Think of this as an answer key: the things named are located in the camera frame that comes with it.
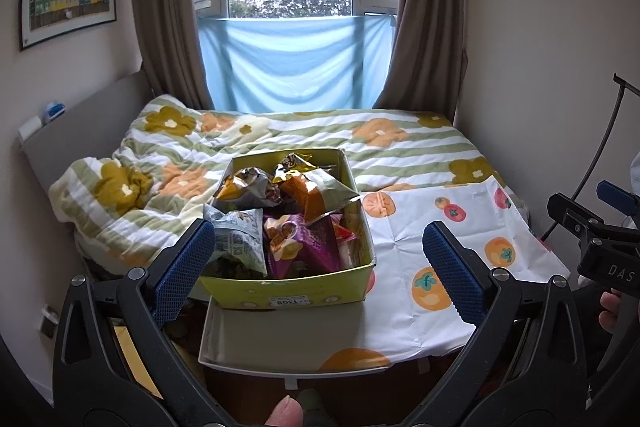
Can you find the right hand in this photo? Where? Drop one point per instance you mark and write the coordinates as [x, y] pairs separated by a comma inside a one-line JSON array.
[[610, 303]]

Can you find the left hand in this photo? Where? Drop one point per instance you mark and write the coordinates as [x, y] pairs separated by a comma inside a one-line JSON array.
[[287, 413]]

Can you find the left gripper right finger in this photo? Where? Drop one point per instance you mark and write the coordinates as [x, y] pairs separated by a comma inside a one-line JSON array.
[[524, 364]]

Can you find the silver triangular snack bag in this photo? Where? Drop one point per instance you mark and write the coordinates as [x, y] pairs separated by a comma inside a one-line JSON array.
[[238, 237]]

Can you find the blue window cloth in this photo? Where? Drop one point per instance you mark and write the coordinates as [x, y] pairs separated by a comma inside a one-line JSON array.
[[282, 65]]

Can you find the brown left curtain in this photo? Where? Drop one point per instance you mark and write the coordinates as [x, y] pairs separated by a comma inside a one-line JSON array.
[[170, 50]]

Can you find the yellow gold snack bag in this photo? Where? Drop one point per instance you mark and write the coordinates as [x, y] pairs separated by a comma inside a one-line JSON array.
[[292, 165]]

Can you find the brown right curtain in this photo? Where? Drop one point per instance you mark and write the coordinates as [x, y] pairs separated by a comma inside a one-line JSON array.
[[428, 62]]

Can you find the red white snack bag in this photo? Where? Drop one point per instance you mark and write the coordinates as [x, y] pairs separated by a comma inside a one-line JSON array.
[[346, 243]]

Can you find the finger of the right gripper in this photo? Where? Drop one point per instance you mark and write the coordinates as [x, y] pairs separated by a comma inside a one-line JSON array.
[[621, 200], [570, 215]]

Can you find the orange fries snack bag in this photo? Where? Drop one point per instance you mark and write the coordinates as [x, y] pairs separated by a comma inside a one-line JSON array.
[[315, 191]]

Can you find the white fruit-print sheet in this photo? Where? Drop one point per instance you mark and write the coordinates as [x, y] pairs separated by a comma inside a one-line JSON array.
[[413, 317]]

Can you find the yellow-green cardboard box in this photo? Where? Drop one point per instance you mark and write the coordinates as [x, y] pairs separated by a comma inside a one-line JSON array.
[[307, 324]]

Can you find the blue white object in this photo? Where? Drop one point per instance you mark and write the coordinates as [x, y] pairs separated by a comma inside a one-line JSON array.
[[52, 111]]

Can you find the wall power socket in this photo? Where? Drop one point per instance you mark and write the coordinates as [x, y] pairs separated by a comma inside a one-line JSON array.
[[48, 322]]

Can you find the grey headboard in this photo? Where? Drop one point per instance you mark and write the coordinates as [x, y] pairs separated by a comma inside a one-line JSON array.
[[92, 128]]

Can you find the brown curtain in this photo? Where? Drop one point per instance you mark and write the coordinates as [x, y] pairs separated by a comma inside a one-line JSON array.
[[170, 50], [428, 62]]

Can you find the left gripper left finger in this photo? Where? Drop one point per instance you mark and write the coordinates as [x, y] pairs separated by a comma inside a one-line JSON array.
[[113, 363]]

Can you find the white small box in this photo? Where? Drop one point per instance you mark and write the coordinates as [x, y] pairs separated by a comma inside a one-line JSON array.
[[29, 128]]

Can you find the purple chips snack bag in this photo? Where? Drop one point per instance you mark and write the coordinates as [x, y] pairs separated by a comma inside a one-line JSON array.
[[296, 249]]

